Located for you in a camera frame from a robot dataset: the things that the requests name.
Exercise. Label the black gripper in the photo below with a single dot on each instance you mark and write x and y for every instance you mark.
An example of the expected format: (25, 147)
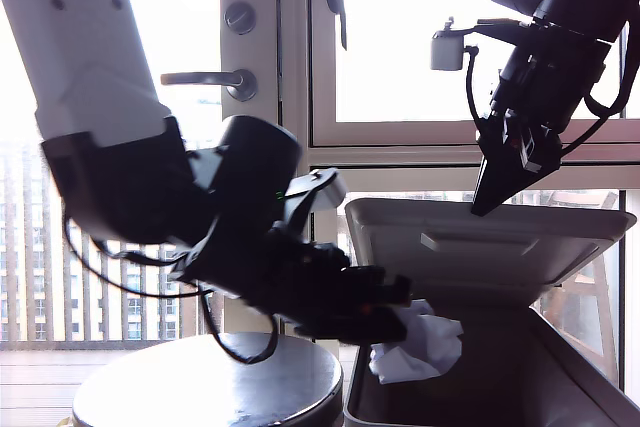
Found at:
(545, 87)

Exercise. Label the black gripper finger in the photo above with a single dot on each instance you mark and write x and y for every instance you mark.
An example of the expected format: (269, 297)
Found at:
(360, 327)
(385, 287)

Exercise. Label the grey recycling bin lid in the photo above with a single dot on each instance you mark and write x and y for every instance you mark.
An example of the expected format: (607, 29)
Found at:
(475, 247)

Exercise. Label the white paper ball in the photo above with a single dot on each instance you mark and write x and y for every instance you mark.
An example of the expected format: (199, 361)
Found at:
(425, 347)

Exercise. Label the grey recycling bin body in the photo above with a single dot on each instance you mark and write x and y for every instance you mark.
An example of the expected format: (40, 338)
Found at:
(475, 387)

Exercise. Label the round dark side table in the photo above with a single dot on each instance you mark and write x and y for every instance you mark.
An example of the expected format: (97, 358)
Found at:
(200, 387)

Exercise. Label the beige high-rise building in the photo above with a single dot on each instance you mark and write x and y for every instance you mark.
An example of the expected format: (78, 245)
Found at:
(135, 307)

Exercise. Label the white glazed balcony door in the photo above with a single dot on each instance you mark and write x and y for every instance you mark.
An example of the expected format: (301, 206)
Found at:
(247, 47)

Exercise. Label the round dark door lock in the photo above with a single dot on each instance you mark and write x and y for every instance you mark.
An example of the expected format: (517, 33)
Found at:
(240, 17)

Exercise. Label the arm grey camera box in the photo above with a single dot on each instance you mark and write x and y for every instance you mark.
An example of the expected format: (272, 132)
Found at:
(446, 53)
(330, 192)

